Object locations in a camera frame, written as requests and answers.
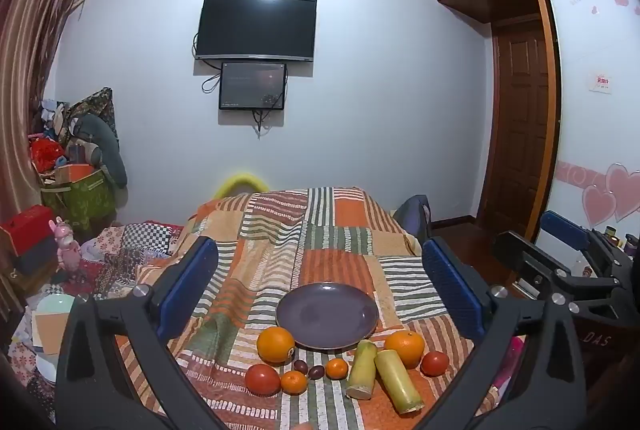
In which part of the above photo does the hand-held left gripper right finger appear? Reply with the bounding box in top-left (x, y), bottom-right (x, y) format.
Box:
top-left (414, 236), bottom-right (587, 430)

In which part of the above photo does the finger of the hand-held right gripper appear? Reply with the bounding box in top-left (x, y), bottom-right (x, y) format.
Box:
top-left (491, 231), bottom-right (623, 303)
top-left (539, 210), bottom-right (628, 263)

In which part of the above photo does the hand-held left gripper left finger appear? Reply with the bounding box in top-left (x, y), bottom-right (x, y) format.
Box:
top-left (54, 235), bottom-right (237, 430)

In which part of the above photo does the orange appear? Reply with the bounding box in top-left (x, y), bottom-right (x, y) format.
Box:
top-left (384, 331), bottom-right (425, 369)
top-left (257, 326), bottom-right (296, 365)

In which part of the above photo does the red tomato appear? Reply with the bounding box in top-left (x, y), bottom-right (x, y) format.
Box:
top-left (420, 351), bottom-right (450, 377)
top-left (244, 363), bottom-right (281, 396)

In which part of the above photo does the straight green sugarcane piece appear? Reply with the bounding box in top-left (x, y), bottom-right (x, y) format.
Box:
top-left (374, 349), bottom-right (425, 415)

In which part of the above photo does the tapered green sugarcane piece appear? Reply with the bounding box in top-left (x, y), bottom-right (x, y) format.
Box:
top-left (346, 340), bottom-right (379, 401)

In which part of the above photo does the dark purple plate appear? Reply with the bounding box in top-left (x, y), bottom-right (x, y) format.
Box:
top-left (275, 282), bottom-right (379, 351)

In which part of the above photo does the small tangerine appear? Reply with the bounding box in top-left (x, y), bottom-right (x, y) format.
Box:
top-left (280, 370), bottom-right (308, 396)
top-left (325, 358), bottom-right (349, 381)

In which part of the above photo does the colourful checked quilt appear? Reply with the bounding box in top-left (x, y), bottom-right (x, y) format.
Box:
top-left (0, 220), bottom-right (187, 430)

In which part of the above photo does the white heart-print wardrobe door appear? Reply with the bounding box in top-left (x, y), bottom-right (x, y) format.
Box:
top-left (542, 0), bottom-right (640, 251)

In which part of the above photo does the brown wooden door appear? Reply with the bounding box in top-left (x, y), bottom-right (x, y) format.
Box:
top-left (491, 22), bottom-right (552, 237)

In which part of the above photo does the pink toy rabbit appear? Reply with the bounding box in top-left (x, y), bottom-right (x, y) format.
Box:
top-left (49, 216), bottom-right (82, 272)

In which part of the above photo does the green patterned storage box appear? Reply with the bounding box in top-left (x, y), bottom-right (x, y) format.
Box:
top-left (40, 165), bottom-right (117, 232)

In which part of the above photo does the striped patchwork blanket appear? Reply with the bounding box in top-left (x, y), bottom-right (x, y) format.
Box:
top-left (115, 186), bottom-right (526, 430)

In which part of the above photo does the light green dish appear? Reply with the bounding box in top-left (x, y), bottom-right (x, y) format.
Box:
top-left (35, 295), bottom-right (77, 357)

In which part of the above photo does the red and white sticker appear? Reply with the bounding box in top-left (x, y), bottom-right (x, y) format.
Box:
top-left (587, 72), bottom-right (614, 94)

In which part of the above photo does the brown cardboard sheet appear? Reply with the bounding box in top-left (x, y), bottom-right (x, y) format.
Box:
top-left (32, 310), bottom-right (72, 356)

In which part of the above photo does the dark grey box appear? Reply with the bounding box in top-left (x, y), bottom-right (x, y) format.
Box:
top-left (12, 237), bottom-right (62, 277)

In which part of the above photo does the grey plush toy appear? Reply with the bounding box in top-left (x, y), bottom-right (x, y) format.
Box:
top-left (70, 114), bottom-right (128, 189)

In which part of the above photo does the orange cardboard box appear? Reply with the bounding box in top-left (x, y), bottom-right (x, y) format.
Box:
top-left (54, 164), bottom-right (96, 184)

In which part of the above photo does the red box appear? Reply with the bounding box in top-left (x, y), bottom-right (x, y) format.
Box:
top-left (0, 205), bottom-right (56, 257)

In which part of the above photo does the red plastic bag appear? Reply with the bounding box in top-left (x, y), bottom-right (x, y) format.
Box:
top-left (30, 137), bottom-right (66, 173)

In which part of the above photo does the camouflage pillow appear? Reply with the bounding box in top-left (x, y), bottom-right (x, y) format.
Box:
top-left (67, 87), bottom-right (119, 151)

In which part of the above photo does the striped brown curtain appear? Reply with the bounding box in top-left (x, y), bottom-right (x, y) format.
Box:
top-left (0, 0), bottom-right (96, 231)

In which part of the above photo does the yellow ring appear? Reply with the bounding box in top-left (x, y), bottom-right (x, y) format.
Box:
top-left (215, 174), bottom-right (271, 200)

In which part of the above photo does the black hanging monitor cable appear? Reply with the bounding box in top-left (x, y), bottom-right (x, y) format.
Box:
top-left (251, 109), bottom-right (275, 142)

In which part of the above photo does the small black wall monitor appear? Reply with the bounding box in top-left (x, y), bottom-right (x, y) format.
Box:
top-left (218, 61), bottom-right (288, 112)

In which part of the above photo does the black wall television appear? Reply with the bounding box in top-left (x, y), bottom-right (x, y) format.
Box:
top-left (195, 0), bottom-right (318, 62)

